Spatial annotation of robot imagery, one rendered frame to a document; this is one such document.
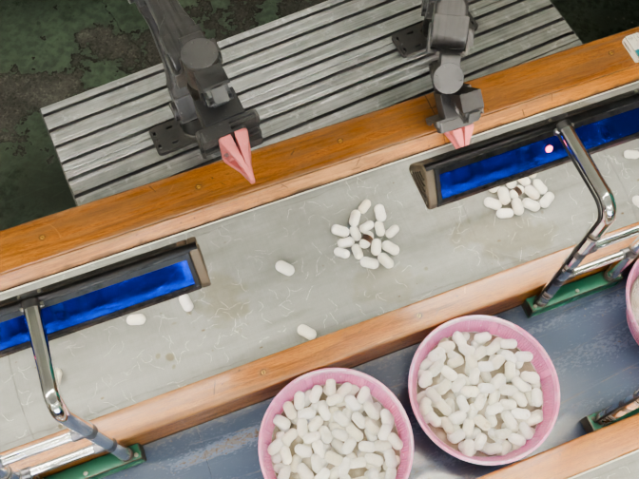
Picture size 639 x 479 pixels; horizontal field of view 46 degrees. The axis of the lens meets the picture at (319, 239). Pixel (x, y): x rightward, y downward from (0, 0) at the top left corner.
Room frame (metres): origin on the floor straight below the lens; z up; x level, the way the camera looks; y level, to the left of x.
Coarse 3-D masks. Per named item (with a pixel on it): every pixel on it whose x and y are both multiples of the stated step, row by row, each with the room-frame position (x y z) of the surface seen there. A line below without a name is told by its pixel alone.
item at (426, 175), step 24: (624, 96) 0.69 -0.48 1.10; (576, 120) 0.64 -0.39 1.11; (600, 120) 0.65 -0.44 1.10; (624, 120) 0.66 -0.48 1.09; (480, 144) 0.60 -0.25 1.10; (504, 144) 0.60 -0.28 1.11; (528, 144) 0.60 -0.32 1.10; (552, 144) 0.61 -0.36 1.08; (600, 144) 0.63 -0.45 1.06; (432, 168) 0.55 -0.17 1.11; (456, 168) 0.56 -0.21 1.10; (480, 168) 0.57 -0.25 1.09; (504, 168) 0.58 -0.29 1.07; (528, 168) 0.58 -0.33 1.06; (432, 192) 0.53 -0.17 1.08; (456, 192) 0.54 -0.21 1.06; (480, 192) 0.55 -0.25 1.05
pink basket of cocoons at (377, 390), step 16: (336, 368) 0.34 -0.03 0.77; (288, 384) 0.31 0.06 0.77; (304, 384) 0.32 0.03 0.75; (320, 384) 0.32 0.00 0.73; (352, 384) 0.32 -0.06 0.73; (368, 384) 0.32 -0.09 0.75; (288, 400) 0.29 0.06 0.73; (384, 400) 0.29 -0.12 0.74; (272, 416) 0.26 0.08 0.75; (400, 416) 0.26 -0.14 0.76; (400, 432) 0.23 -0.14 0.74; (400, 464) 0.18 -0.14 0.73
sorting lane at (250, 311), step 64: (512, 128) 0.86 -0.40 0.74; (320, 192) 0.71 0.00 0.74; (384, 192) 0.71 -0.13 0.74; (576, 192) 0.71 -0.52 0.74; (128, 256) 0.57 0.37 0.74; (256, 256) 0.57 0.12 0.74; (320, 256) 0.57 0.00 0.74; (448, 256) 0.57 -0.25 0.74; (512, 256) 0.57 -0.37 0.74; (192, 320) 0.44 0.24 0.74; (256, 320) 0.44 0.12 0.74; (320, 320) 0.44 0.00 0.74; (0, 384) 0.32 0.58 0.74; (64, 384) 0.32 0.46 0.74; (128, 384) 0.32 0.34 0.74; (0, 448) 0.21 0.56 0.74
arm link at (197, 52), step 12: (192, 36) 0.75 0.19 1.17; (192, 48) 0.73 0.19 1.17; (204, 48) 0.73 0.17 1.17; (216, 48) 0.73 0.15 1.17; (168, 60) 0.77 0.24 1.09; (180, 60) 0.74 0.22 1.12; (192, 60) 0.71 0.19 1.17; (204, 60) 0.71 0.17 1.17; (216, 60) 0.71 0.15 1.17; (180, 72) 0.74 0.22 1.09; (192, 72) 0.69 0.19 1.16; (180, 84) 0.74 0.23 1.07; (192, 84) 0.70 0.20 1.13
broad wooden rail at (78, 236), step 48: (576, 48) 1.05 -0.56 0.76; (624, 48) 1.05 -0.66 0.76; (432, 96) 0.92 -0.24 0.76; (528, 96) 0.92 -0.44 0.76; (576, 96) 0.93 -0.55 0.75; (288, 144) 0.81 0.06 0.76; (336, 144) 0.81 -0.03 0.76; (384, 144) 0.81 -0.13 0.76; (432, 144) 0.82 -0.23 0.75; (144, 192) 0.70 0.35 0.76; (192, 192) 0.70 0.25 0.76; (240, 192) 0.70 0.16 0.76; (288, 192) 0.71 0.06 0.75; (0, 240) 0.59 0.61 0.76; (48, 240) 0.59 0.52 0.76; (96, 240) 0.59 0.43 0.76; (144, 240) 0.60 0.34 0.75; (0, 288) 0.50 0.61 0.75
